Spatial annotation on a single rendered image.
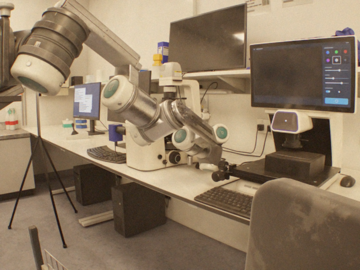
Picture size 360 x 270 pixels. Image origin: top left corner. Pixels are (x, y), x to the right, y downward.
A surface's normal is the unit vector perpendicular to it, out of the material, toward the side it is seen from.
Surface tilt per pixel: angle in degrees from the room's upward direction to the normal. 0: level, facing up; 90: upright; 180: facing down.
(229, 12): 86
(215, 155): 83
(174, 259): 0
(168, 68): 73
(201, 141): 140
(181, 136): 63
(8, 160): 90
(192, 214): 90
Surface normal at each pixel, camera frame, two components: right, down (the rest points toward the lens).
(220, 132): 0.29, -0.22
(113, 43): 0.77, 0.07
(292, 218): -0.89, 0.07
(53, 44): 0.58, -0.04
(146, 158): 0.10, 0.15
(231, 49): -0.73, 0.03
